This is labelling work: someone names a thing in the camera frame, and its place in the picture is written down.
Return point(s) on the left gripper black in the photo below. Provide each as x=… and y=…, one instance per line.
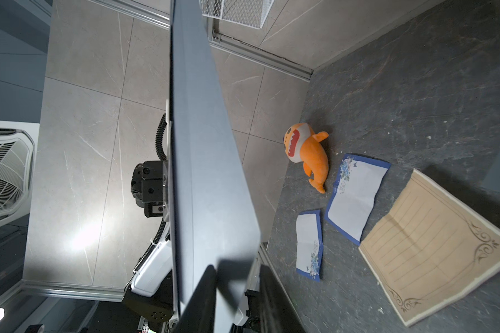
x=149, y=187

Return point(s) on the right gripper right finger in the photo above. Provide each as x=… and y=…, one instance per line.
x=276, y=311

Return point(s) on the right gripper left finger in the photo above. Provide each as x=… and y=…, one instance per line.
x=199, y=314

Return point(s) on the white blue letter paper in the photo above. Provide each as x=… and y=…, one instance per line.
x=309, y=244

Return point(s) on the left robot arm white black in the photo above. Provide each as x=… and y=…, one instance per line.
x=150, y=291

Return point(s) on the orange shark plush toy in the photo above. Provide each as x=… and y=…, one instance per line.
x=303, y=145

